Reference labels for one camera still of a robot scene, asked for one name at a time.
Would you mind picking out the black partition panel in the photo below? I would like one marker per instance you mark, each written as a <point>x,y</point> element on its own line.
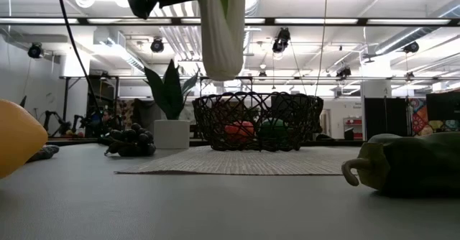
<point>384,114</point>

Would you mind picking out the yellow lemon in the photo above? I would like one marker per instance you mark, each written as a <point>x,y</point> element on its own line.
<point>18,139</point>

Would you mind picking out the snake plant in white pot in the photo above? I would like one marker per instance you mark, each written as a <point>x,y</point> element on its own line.
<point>171,134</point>

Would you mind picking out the pale green celery bunch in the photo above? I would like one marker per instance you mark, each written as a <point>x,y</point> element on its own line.
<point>223,46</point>

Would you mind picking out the grey woven placemat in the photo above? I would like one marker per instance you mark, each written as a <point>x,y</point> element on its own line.
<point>251,162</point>

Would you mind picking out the person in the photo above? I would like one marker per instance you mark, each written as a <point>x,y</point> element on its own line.
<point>106,119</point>

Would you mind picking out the black monitor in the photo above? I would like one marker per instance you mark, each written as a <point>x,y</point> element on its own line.
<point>443,107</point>

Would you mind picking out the black overhead beam with lights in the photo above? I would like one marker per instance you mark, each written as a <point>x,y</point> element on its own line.
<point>363,21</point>

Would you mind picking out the black ceiling spotlight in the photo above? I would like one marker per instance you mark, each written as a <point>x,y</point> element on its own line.
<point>410,47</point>
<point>281,40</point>
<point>344,72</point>
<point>157,46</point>
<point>35,50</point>

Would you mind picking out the background black robot arm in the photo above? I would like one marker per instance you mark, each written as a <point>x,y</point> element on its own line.
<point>54,119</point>

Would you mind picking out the black background frame stand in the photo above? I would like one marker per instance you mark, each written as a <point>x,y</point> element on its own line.
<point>66,100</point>

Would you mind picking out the red and white shelf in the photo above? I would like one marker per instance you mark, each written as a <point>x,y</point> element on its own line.
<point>354,122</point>

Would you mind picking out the dark green lime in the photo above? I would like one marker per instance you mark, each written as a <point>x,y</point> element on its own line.
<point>274,130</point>

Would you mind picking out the green pepper with stem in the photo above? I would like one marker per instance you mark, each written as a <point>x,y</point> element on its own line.
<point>413,164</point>

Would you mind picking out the dark purple grape bunch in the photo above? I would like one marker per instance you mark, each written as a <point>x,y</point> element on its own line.
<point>131,143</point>

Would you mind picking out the small grey lumpy object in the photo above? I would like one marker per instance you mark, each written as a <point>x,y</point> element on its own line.
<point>46,152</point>

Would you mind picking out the red tomato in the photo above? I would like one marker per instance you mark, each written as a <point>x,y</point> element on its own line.
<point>239,131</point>

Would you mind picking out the colourful patterned panel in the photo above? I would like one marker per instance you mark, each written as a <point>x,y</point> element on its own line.
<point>418,112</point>

